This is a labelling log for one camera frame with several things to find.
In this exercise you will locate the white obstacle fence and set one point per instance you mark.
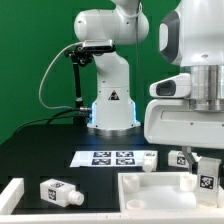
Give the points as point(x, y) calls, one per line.
point(14, 191)

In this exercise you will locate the black camera stand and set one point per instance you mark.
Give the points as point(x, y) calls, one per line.
point(79, 59)

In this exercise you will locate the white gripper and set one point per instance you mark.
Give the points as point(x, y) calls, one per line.
point(171, 122)

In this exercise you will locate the white square tabletop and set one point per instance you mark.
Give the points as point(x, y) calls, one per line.
point(160, 191)

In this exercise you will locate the tag sheet white base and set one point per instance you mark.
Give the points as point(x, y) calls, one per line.
point(120, 158)

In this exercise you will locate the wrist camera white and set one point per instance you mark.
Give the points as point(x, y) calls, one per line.
point(178, 86)

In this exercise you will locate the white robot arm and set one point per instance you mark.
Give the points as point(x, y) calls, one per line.
point(191, 37)

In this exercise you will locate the silver camera on stand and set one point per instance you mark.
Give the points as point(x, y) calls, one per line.
point(98, 46)

